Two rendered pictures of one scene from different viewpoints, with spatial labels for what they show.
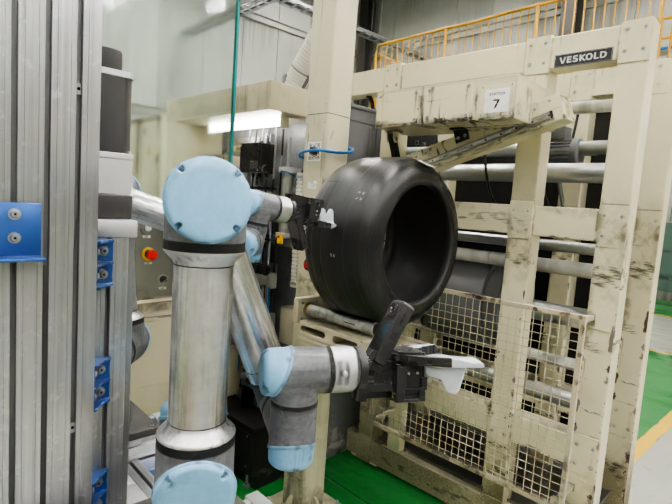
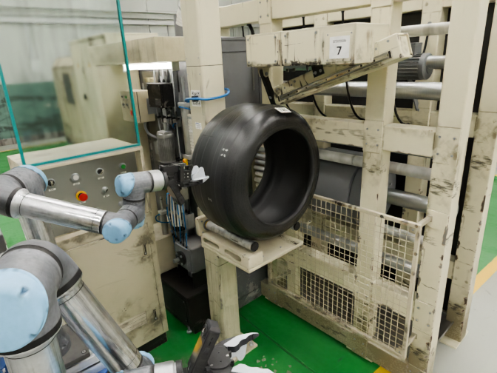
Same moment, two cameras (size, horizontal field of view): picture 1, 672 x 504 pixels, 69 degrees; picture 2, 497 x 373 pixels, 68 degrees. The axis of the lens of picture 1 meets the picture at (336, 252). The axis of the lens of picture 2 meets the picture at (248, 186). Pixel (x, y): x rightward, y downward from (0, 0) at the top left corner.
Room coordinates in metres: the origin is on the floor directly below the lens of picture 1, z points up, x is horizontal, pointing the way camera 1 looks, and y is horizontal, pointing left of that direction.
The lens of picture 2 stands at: (0.21, -0.26, 1.67)
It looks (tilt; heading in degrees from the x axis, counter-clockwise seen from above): 19 degrees down; 5
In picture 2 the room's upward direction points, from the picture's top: 3 degrees counter-clockwise
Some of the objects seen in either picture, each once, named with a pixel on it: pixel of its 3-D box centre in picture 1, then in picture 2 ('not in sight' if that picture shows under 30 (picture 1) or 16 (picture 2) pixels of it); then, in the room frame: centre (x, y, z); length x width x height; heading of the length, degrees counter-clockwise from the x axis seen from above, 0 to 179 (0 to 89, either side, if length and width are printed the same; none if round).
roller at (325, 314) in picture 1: (341, 319); (230, 234); (1.74, -0.04, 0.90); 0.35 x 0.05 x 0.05; 46
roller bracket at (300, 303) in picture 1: (332, 305); (228, 215); (1.97, 0.00, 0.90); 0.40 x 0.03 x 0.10; 136
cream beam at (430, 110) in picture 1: (455, 110); (310, 47); (1.98, -0.43, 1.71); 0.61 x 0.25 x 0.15; 46
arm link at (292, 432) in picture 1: (290, 426); not in sight; (0.78, 0.05, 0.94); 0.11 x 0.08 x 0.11; 17
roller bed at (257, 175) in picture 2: not in sight; (272, 170); (2.28, -0.24, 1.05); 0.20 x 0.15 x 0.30; 46
